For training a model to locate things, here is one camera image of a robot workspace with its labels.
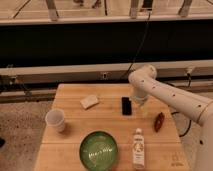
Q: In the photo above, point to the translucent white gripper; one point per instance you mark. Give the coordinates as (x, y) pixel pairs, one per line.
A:
(141, 108)

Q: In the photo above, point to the black eraser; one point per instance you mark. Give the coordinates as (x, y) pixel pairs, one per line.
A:
(126, 106)

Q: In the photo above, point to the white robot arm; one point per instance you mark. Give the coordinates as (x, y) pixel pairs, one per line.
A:
(195, 107)

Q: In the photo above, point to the white sponge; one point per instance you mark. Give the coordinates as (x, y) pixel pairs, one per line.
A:
(89, 101)

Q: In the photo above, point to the red brown small object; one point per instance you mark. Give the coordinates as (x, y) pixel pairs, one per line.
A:
(159, 121)

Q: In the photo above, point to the clear plastic bottle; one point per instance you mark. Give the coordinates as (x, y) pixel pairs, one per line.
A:
(138, 150)

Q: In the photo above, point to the green glass bowl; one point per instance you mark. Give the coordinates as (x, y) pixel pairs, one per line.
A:
(98, 151)

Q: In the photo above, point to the white plastic cup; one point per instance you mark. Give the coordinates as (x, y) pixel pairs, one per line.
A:
(55, 119)

